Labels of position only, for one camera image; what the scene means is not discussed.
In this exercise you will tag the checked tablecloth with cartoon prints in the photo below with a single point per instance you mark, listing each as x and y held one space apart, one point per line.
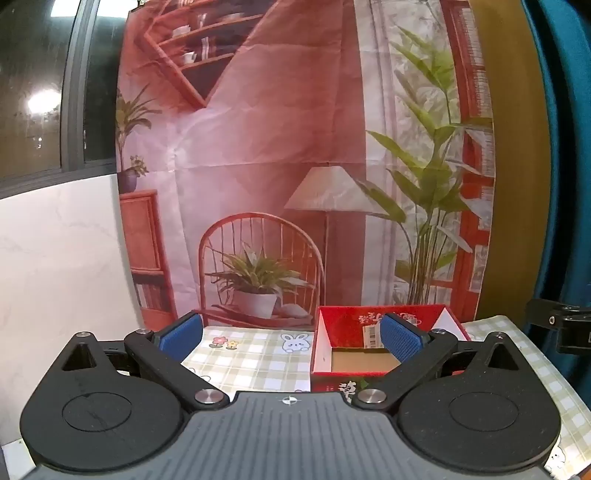
258 362

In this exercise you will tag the dark framed window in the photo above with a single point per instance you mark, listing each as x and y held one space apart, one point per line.
41 92

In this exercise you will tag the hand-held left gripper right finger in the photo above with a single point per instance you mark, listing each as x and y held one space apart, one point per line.
400 339

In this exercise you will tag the teal curtain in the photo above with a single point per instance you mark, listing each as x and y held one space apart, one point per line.
568 138

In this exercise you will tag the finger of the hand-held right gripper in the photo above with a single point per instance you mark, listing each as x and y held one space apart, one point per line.
549 314

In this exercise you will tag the red cardboard box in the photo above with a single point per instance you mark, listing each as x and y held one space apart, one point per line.
351 364

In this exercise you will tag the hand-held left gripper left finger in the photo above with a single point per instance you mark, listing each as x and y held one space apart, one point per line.
181 338

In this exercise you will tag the printed room scene backdrop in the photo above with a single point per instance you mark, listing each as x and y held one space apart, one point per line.
277 138

